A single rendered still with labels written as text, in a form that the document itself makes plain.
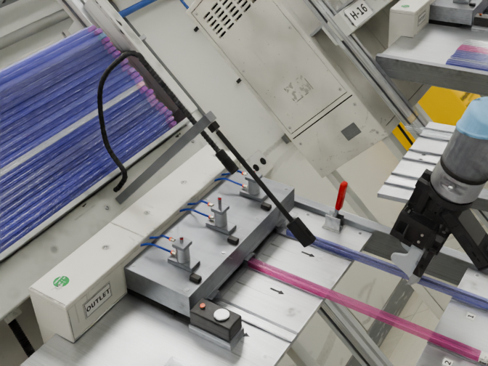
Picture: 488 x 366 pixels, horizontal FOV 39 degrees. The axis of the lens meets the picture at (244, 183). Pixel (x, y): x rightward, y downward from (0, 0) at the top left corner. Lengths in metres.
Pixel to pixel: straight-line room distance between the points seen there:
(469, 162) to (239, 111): 2.76
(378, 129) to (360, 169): 1.97
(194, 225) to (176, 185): 0.10
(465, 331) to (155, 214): 0.55
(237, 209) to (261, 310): 0.21
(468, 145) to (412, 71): 1.03
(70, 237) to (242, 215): 0.30
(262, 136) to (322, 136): 1.48
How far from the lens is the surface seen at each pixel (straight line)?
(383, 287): 3.86
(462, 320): 1.18
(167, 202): 1.25
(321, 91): 2.18
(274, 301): 1.17
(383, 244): 1.32
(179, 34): 3.76
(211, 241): 1.19
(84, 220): 1.25
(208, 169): 1.33
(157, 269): 1.15
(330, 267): 1.23
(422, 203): 1.10
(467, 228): 1.10
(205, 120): 1.04
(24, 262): 1.18
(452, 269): 1.29
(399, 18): 2.19
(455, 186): 1.04
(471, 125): 0.99
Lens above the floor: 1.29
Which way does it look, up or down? 3 degrees down
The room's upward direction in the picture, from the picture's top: 40 degrees counter-clockwise
